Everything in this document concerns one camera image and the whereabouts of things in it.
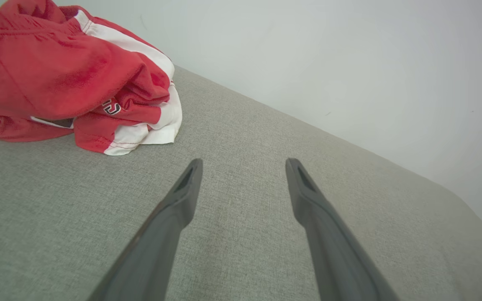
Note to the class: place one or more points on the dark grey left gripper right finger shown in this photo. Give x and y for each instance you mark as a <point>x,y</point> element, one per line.
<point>337,259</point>

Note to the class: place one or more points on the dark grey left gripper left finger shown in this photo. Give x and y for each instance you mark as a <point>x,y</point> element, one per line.
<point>157,251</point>

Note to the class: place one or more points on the red white basketball jersey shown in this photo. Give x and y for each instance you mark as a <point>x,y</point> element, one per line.
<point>140,113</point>

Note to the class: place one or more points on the red white sports shorts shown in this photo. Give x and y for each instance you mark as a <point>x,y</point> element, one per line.
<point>48,71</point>

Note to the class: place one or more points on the grey fabric sofa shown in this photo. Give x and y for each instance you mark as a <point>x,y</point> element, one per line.
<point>241,259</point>

